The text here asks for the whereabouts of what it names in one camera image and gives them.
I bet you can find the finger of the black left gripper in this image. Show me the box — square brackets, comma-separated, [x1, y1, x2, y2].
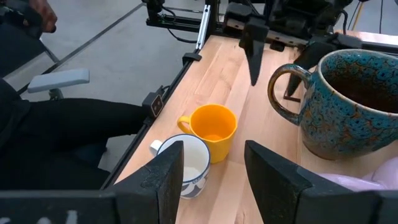
[238, 17, 270, 87]
[284, 33, 339, 97]

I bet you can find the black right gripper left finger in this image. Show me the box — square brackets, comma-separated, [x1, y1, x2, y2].
[107, 140, 185, 224]

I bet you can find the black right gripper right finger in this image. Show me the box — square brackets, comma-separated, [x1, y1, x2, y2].
[244, 139, 313, 224]

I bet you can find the white mug blue pattern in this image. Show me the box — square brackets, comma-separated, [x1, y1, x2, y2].
[150, 133, 211, 200]

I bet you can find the dark teal speckled mug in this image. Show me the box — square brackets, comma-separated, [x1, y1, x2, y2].
[267, 49, 398, 161]

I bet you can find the yellow faceted mug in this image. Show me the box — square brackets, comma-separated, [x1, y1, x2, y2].
[177, 103, 239, 164]

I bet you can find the lavender ribbed mug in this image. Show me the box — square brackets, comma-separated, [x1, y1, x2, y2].
[317, 156, 398, 192]

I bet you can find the person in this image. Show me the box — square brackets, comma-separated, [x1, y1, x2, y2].
[0, 23, 150, 190]

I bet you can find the grey chair armrest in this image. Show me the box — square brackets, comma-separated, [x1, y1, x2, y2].
[27, 68, 90, 100]

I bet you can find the person's hand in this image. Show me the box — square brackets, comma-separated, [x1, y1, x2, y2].
[29, 0, 58, 34]

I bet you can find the silver aluminium frame post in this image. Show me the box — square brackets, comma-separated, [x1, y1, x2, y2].
[195, 4, 212, 50]

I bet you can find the yellow-orange floor cable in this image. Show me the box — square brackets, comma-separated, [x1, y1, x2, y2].
[353, 1, 365, 30]

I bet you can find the small black table camera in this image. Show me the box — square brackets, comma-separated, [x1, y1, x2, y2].
[142, 91, 165, 118]

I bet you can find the thin black floor cable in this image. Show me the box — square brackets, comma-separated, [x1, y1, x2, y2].
[378, 0, 384, 34]

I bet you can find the black controller handle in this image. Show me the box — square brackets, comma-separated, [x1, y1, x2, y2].
[0, 0, 57, 40]

